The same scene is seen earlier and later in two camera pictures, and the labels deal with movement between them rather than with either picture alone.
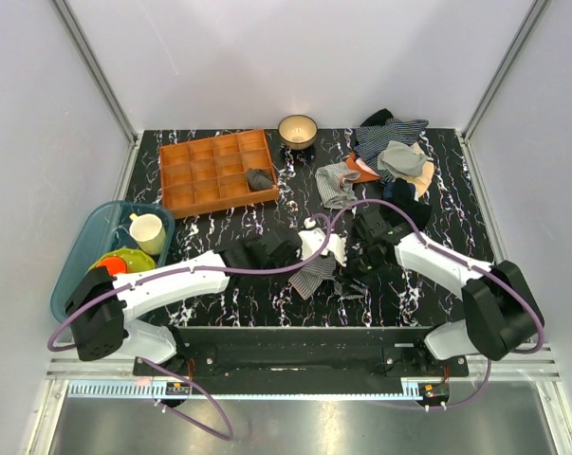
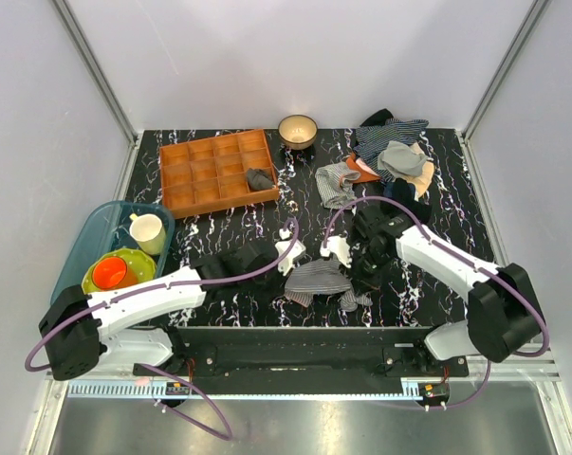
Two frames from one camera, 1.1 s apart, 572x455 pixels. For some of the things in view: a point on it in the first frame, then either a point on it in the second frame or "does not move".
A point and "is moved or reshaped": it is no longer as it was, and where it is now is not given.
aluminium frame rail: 502,368 does not move
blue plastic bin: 107,231 does not move
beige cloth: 422,181 does not move
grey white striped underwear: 308,281 is moved or reshaped
